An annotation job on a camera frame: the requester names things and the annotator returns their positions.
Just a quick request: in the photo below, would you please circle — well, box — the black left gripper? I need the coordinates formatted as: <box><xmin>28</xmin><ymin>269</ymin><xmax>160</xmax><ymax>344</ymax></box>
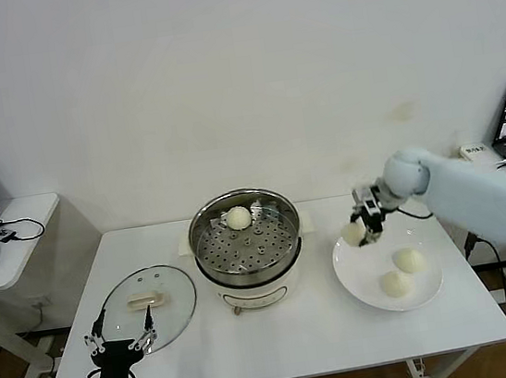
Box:
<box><xmin>80</xmin><ymin>299</ymin><xmax>163</xmax><ymax>378</ymax></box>

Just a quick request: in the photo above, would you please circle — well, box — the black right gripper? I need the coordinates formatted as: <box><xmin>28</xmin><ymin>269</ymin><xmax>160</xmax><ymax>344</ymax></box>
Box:
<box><xmin>348</xmin><ymin>208</ymin><xmax>389</xmax><ymax>250</ymax></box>

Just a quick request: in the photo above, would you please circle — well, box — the white steamed baozi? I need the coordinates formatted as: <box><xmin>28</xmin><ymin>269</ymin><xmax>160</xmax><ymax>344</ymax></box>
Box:
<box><xmin>377</xmin><ymin>268</ymin><xmax>416</xmax><ymax>301</ymax></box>
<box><xmin>339</xmin><ymin>220</ymin><xmax>369</xmax><ymax>249</ymax></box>
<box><xmin>389</xmin><ymin>245</ymin><xmax>428</xmax><ymax>276</ymax></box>
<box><xmin>224</xmin><ymin>203</ymin><xmax>254</xmax><ymax>233</ymax></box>

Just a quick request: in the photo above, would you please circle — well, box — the round glass pot lid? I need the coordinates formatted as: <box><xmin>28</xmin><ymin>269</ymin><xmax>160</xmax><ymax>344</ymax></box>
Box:
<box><xmin>92</xmin><ymin>261</ymin><xmax>204</xmax><ymax>360</ymax></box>

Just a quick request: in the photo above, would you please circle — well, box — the perforated steel steamer basket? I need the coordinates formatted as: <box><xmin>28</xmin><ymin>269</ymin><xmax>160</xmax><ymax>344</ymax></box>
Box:
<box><xmin>182</xmin><ymin>182</ymin><xmax>309</xmax><ymax>296</ymax></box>

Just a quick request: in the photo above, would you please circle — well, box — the round white plate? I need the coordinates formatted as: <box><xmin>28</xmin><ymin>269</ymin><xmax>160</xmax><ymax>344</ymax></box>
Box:
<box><xmin>327</xmin><ymin>214</ymin><xmax>450</xmax><ymax>321</ymax></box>

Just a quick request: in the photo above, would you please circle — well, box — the cream electric cooker pot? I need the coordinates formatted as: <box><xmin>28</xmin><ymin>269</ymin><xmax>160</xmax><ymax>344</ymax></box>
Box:
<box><xmin>177</xmin><ymin>211</ymin><xmax>328</xmax><ymax>323</ymax></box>

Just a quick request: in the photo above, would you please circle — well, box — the small black hub with label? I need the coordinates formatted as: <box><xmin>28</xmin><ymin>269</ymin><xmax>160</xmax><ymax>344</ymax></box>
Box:
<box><xmin>0</xmin><ymin>224</ymin><xmax>21</xmax><ymax>246</ymax></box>

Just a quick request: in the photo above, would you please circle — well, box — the white side desk with mouse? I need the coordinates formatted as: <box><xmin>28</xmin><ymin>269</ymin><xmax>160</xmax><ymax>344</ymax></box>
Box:
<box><xmin>0</xmin><ymin>191</ymin><xmax>84</xmax><ymax>378</ymax></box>

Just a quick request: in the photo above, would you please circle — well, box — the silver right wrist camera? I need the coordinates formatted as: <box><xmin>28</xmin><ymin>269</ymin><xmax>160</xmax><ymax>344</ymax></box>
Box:
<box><xmin>351</xmin><ymin>185</ymin><xmax>384</xmax><ymax>216</ymax></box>

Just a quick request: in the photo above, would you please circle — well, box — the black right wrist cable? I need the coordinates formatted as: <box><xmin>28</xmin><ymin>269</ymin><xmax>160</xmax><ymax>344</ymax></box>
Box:
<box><xmin>394</xmin><ymin>202</ymin><xmax>435</xmax><ymax>223</ymax></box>

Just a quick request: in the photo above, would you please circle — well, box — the black cable with adapter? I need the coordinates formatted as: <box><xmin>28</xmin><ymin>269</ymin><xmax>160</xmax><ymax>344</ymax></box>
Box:
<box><xmin>461</xmin><ymin>225</ymin><xmax>506</xmax><ymax>378</ymax></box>

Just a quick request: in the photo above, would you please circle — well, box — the thin black looped cable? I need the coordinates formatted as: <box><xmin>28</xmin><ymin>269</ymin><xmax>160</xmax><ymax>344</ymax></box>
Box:
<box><xmin>0</xmin><ymin>213</ymin><xmax>49</xmax><ymax>246</ymax></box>

